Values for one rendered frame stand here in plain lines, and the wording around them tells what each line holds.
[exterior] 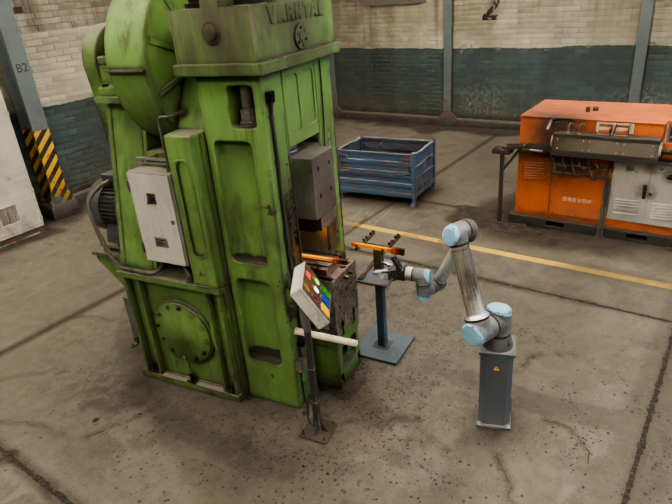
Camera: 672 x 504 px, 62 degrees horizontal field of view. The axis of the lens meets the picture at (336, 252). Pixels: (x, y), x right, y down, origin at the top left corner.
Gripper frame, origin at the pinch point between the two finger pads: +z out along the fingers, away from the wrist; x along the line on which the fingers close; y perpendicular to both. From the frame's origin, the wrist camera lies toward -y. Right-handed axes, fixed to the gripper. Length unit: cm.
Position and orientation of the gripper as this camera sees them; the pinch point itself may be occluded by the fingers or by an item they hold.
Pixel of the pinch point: (377, 266)
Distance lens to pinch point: 376.1
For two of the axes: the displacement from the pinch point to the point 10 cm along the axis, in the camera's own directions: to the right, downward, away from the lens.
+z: -9.0, -1.2, 4.2
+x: 4.3, -4.2, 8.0
